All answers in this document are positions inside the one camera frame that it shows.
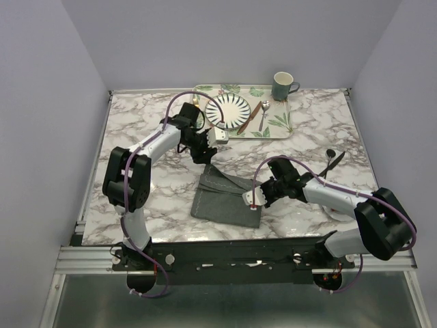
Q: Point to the silver spoon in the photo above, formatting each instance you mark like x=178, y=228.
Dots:
x=265, y=107

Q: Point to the striped white plate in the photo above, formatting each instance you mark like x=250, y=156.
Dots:
x=235, y=111

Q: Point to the aluminium frame rail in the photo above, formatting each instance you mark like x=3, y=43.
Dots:
x=98, y=261

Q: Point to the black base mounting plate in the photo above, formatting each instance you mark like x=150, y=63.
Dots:
x=258, y=261

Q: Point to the floral serving tray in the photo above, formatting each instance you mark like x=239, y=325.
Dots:
x=277, y=124

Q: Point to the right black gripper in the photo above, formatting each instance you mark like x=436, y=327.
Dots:
x=263, y=186

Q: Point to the small white saucer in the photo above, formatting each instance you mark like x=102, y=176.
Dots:
x=336, y=215

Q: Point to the teal ceramic mug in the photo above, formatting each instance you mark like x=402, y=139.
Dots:
x=283, y=85

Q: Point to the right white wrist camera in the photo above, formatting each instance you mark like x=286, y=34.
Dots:
x=254, y=198

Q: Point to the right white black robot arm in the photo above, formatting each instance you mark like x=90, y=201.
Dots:
x=384, y=228

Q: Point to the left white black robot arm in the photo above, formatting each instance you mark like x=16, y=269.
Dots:
x=127, y=180

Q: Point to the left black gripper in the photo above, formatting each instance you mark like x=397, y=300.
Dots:
x=199, y=156

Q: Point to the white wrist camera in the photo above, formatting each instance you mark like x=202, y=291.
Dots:
x=217, y=136
x=254, y=198

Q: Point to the grey cloth napkin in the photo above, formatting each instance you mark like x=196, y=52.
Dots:
x=218, y=198

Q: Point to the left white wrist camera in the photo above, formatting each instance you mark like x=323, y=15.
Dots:
x=217, y=136

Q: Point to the bronze knife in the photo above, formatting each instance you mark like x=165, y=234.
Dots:
x=251, y=117

